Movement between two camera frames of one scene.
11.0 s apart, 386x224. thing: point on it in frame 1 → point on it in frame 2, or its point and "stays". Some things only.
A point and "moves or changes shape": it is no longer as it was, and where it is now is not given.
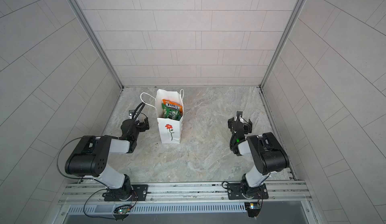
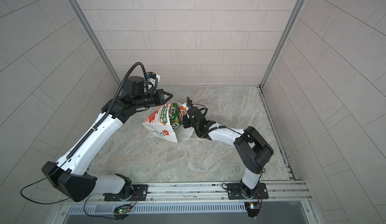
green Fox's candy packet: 171,113 moves or changes shape
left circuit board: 123,209 stays
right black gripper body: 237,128 → 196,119
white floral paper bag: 170,129 moves or changes shape
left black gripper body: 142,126 → 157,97
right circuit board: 253,209 stays
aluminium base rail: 285,192 stays
